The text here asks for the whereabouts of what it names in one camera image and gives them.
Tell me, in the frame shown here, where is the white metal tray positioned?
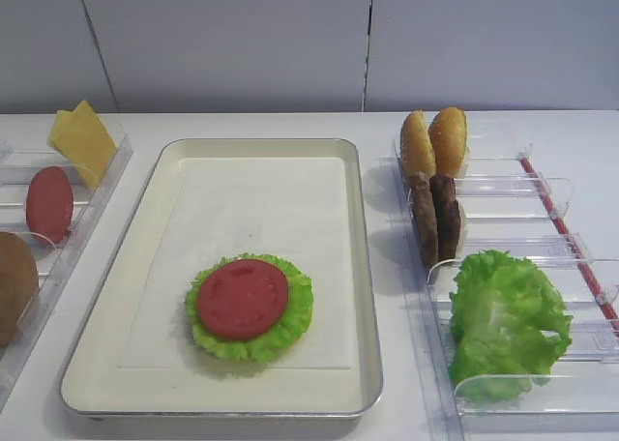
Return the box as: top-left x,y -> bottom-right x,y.
61,138 -> 382,418

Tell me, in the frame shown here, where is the green lettuce leaf in rack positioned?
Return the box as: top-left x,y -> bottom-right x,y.
449,250 -> 573,403

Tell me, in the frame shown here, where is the brown bun in left rack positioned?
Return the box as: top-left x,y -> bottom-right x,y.
0,231 -> 39,348

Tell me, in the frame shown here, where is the clear acrylic rack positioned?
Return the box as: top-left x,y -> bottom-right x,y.
1,115 -> 133,403
391,120 -> 618,440

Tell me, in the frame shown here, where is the green lettuce leaf on tray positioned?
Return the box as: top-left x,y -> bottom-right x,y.
185,252 -> 313,363

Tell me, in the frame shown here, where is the brown meat patty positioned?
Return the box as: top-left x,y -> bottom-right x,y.
409,172 -> 438,269
429,174 -> 461,261

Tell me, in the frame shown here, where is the left clear acrylic rack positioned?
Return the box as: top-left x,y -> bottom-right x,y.
1,115 -> 133,403

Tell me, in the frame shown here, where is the rear yellow cheese slice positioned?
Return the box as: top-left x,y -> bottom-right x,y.
47,109 -> 73,151

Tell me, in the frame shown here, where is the right clear acrylic rack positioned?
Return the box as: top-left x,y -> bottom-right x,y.
391,120 -> 618,440

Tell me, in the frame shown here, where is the red tomato slice in rack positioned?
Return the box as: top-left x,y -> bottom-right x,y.
26,166 -> 74,244

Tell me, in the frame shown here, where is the left bun half right rack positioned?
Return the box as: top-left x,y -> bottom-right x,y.
400,110 -> 436,177

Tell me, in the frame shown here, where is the yellow cheese slice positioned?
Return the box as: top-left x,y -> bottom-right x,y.
58,101 -> 117,191
47,109 -> 73,151

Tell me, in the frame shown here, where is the red tomato slice on tray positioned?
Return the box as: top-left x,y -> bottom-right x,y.
196,258 -> 289,341

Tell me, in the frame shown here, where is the red strip on rack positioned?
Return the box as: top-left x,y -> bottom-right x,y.
518,156 -> 619,336

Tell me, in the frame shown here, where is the bun half rack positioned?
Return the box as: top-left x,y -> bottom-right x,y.
400,110 -> 436,177
428,106 -> 468,178

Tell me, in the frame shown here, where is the white paper tray liner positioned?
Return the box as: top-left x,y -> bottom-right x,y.
120,158 -> 354,368

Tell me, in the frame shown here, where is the front yellow cheese slice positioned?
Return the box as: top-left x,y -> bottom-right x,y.
58,101 -> 117,191

